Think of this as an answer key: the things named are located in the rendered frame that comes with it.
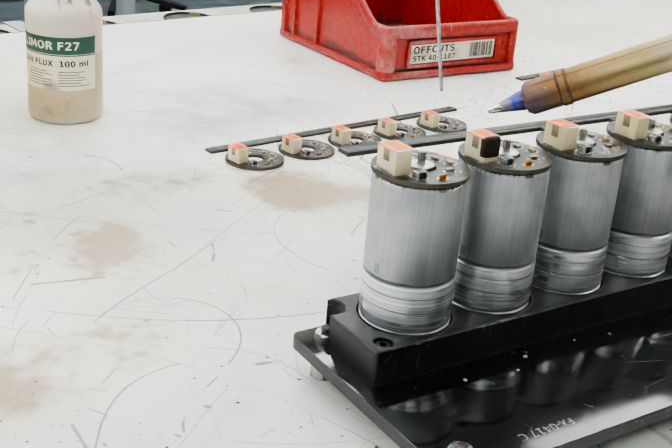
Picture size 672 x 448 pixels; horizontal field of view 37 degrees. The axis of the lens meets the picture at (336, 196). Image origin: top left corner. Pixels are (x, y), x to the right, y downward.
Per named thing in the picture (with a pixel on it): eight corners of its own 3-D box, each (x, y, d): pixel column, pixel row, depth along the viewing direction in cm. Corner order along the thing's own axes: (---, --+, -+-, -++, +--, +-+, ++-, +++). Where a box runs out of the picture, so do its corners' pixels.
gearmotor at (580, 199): (613, 312, 30) (645, 147, 28) (551, 329, 29) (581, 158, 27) (555, 278, 32) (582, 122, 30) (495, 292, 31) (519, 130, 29)
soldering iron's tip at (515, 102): (490, 124, 24) (532, 111, 23) (483, 104, 24) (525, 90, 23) (492, 118, 24) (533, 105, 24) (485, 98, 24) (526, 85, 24)
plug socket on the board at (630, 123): (652, 138, 29) (657, 115, 29) (632, 141, 29) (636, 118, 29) (631, 129, 30) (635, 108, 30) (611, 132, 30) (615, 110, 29)
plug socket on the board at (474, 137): (505, 160, 27) (509, 136, 26) (480, 164, 26) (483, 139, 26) (485, 150, 27) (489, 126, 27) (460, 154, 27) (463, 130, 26)
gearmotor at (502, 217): (542, 331, 29) (572, 159, 27) (475, 350, 27) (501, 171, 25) (486, 294, 30) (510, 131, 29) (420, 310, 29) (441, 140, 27)
